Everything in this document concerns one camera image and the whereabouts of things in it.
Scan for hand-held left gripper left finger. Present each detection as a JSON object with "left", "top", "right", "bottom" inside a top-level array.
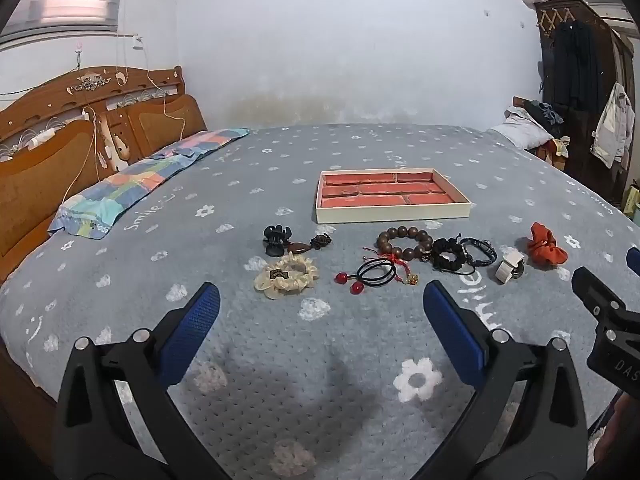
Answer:
[{"left": 54, "top": 281, "right": 231, "bottom": 480}]

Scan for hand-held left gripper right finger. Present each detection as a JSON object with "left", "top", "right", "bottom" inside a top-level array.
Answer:
[{"left": 422, "top": 280, "right": 591, "bottom": 480}]

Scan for black cord bracelet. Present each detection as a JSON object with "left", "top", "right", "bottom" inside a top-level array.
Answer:
[{"left": 459, "top": 237, "right": 497, "bottom": 267}]

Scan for red string bracelet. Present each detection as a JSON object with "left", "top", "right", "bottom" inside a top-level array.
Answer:
[{"left": 362, "top": 246, "right": 421, "bottom": 286}]

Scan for cream scrunchie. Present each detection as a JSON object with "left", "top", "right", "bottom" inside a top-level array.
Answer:
[{"left": 253, "top": 254, "right": 320, "bottom": 300}]

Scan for black hair tie red beads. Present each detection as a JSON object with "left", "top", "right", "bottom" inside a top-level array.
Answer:
[{"left": 334, "top": 258, "right": 398, "bottom": 295}]

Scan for brick pattern tray box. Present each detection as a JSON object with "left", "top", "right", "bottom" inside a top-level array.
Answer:
[{"left": 315, "top": 169, "right": 474, "bottom": 224}]

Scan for orange scrunchie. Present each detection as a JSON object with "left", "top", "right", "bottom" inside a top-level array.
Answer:
[{"left": 526, "top": 221, "right": 569, "bottom": 267}]

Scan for grey flower blanket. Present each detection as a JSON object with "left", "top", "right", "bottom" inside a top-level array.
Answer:
[{"left": 0, "top": 124, "right": 640, "bottom": 480}]

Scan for black hair claw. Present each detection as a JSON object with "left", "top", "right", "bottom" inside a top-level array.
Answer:
[{"left": 263, "top": 224, "right": 293, "bottom": 257}]

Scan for white hanging jacket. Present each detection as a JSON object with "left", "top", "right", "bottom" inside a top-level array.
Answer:
[{"left": 591, "top": 82, "right": 636, "bottom": 168}]

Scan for dark wooden wardrobe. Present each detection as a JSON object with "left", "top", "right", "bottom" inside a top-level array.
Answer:
[{"left": 534, "top": 0, "right": 640, "bottom": 206}]

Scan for brown hair clip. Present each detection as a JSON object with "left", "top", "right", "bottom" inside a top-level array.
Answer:
[{"left": 286, "top": 232, "right": 333, "bottom": 256}]

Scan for patchwork pillow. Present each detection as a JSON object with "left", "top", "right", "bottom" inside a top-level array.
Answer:
[{"left": 47, "top": 128, "right": 250, "bottom": 240}]

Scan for pile of dark clothes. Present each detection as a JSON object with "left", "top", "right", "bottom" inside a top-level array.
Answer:
[{"left": 522, "top": 99, "right": 566, "bottom": 126}]

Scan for dark hanging clothes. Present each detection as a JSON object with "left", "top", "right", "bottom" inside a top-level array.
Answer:
[{"left": 552, "top": 21, "right": 616, "bottom": 111}]

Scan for wooden headboard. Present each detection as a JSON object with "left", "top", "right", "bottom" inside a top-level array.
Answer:
[{"left": 0, "top": 65, "right": 208, "bottom": 286}]

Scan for brown wooden bead bracelet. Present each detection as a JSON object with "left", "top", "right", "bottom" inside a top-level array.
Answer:
[{"left": 376, "top": 226, "right": 434, "bottom": 262}]

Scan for white cable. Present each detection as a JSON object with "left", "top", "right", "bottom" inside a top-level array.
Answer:
[{"left": 60, "top": 30, "right": 186, "bottom": 211}]

